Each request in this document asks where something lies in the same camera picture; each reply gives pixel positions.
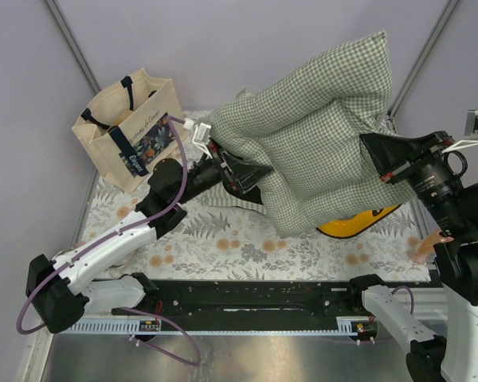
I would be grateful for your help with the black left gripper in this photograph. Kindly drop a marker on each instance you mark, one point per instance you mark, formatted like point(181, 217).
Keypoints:
point(243, 176)

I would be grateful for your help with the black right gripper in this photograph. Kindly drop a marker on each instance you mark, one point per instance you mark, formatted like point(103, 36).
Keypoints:
point(395, 155)

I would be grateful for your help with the green checkered pet cushion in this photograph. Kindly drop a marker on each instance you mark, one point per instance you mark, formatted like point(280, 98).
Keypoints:
point(307, 127)

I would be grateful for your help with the green striped pet tent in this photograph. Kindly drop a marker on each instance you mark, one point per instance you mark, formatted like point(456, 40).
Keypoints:
point(220, 196)

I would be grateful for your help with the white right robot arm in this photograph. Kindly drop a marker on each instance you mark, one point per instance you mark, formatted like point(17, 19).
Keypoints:
point(433, 167)

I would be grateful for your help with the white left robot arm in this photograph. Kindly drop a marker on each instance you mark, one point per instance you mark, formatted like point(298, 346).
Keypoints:
point(62, 290)

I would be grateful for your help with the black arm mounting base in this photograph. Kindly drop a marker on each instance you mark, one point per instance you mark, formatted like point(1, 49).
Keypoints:
point(176, 299)

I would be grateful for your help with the yellow double pet bowl holder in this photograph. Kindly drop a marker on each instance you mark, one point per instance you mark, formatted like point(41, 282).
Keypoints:
point(349, 228)

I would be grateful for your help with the steel pet bowl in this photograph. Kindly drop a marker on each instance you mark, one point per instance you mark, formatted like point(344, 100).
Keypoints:
point(124, 261)

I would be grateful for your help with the floral table mat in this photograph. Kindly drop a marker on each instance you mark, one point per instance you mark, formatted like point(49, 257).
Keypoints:
point(214, 243)

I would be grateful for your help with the pink capped drink bottle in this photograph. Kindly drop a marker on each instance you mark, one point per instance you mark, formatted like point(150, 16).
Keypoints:
point(420, 251)

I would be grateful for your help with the beige canvas tote bag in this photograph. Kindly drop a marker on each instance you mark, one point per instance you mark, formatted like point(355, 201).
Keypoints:
point(125, 128)

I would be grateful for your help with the white slotted cable duct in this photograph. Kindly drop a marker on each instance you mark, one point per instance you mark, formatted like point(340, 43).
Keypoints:
point(229, 323)

